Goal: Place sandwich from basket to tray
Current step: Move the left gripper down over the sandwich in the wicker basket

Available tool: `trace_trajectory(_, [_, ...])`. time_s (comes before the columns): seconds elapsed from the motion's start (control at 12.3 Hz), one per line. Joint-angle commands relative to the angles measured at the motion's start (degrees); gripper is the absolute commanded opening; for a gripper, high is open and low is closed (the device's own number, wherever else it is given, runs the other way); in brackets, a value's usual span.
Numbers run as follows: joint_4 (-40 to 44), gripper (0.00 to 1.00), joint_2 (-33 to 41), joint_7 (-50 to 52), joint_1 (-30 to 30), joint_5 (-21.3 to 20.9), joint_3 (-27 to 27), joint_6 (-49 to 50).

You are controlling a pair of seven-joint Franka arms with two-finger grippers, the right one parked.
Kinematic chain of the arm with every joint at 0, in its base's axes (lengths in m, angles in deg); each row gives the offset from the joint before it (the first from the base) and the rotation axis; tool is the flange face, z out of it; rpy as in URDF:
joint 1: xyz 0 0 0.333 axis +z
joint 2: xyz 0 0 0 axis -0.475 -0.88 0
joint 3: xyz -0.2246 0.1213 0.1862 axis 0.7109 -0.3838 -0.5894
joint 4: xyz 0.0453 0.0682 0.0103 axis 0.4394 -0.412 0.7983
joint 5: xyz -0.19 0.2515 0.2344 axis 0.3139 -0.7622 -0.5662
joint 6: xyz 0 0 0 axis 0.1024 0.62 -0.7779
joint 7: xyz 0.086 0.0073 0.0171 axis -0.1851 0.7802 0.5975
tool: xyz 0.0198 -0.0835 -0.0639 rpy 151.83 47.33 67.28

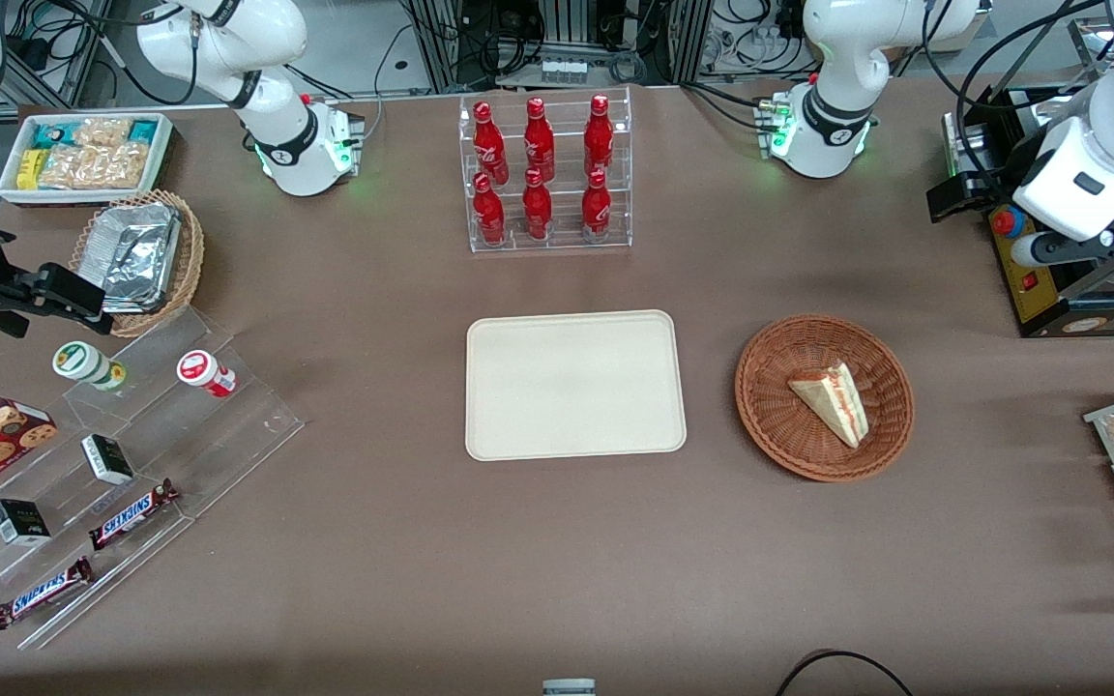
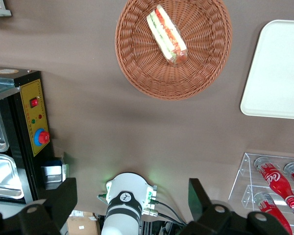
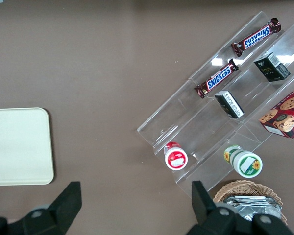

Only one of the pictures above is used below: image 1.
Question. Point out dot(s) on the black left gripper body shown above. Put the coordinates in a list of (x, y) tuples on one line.
[(1000, 176)]

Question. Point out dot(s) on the triangular sandwich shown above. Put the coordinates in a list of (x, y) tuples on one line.
[(837, 401)]

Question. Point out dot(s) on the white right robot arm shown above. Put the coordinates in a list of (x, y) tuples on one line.
[(228, 39)]

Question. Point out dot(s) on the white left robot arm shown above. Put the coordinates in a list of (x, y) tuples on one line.
[(837, 58)]

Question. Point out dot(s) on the tan wicker basket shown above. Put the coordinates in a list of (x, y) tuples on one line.
[(188, 261)]

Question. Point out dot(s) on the brown wicker basket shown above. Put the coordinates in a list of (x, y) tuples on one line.
[(779, 406)]

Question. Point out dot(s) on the beige plastic tray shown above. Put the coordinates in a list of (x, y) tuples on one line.
[(576, 387)]

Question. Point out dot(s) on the green lid cup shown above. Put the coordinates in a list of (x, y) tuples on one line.
[(78, 360)]

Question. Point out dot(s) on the steel warmer pan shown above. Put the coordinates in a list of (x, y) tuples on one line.
[(1040, 114)]

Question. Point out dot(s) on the aluminium foil container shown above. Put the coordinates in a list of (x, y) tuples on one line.
[(136, 256)]

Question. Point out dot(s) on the white plastic snack bin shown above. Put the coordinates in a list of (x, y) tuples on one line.
[(83, 196)]

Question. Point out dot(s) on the yellow snack pack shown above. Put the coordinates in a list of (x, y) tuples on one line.
[(30, 169)]

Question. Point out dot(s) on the black food warmer machine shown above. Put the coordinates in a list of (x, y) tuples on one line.
[(1031, 290)]

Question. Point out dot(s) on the large clear cracker bag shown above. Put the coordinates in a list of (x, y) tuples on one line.
[(93, 166)]

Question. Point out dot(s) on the red lid cup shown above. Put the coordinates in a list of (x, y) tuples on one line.
[(199, 369)]

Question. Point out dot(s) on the small black box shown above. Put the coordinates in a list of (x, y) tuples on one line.
[(107, 459), (20, 522)]

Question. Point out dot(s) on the teal snack pack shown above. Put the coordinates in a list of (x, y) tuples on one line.
[(52, 133), (143, 130)]

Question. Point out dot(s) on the small clear cracker bag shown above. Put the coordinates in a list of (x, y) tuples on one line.
[(102, 131)]

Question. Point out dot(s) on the clear acrylic stepped display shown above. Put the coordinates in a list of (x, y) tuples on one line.
[(219, 435)]

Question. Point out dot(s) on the Snickers chocolate bar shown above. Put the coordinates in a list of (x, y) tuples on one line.
[(43, 594), (131, 515)]

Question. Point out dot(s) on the red cola bottle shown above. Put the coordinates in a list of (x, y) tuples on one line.
[(537, 208), (597, 208), (539, 143), (599, 137), (489, 145), (489, 215)]

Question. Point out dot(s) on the clear acrylic bottle rack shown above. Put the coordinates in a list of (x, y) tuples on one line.
[(562, 242)]

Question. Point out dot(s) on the white power strip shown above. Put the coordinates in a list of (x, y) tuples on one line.
[(562, 70)]

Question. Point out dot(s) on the grey box edge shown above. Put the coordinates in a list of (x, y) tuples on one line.
[(569, 687)]

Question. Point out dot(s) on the aluminium frame post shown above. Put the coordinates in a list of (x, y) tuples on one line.
[(688, 39), (436, 43)]

